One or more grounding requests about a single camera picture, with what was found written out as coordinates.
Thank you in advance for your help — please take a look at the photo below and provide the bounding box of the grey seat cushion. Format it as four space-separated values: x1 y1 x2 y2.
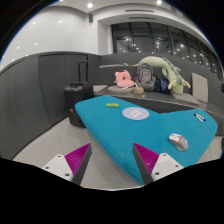
171 92 200 106

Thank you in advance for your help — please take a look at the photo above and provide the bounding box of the grey round cushion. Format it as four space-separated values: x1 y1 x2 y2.
108 86 133 93

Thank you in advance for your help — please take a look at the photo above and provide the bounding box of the dark blue bag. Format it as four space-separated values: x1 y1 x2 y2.
154 78 168 92

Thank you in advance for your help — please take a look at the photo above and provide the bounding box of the blue and white marker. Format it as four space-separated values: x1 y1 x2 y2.
194 114 206 123

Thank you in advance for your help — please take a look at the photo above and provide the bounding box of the green dragon plush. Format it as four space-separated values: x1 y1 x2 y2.
123 55 192 95

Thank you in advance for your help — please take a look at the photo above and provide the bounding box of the grey square cushion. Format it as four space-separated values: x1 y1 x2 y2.
93 85 108 94

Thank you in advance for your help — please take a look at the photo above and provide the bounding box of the brown round bag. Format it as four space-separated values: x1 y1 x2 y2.
133 84 144 95

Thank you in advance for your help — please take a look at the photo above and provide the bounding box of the round light mouse pad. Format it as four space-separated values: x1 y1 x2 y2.
122 107 150 121

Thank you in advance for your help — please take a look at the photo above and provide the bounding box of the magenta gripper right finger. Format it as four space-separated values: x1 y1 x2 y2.
132 143 183 185

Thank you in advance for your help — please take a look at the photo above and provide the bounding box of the grey backpack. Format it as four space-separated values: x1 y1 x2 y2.
135 64 156 92

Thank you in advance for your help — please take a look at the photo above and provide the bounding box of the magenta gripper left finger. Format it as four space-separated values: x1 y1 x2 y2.
42 144 92 185

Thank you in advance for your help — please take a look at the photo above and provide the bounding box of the pink plush toy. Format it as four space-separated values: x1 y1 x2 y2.
115 70 134 87

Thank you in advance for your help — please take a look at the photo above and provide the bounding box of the grey computer mouse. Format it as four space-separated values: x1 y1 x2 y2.
168 133 189 151

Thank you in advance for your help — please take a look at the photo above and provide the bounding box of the black rolling speaker case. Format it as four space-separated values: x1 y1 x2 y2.
64 60 94 127

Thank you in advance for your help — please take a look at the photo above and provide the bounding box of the green oblong object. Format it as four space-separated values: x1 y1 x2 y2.
106 103 120 108

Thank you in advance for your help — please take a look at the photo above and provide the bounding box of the grey back cushion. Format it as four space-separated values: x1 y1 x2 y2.
192 73 208 103

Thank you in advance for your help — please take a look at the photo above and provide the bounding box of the turquoise table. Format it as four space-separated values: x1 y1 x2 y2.
75 96 218 185

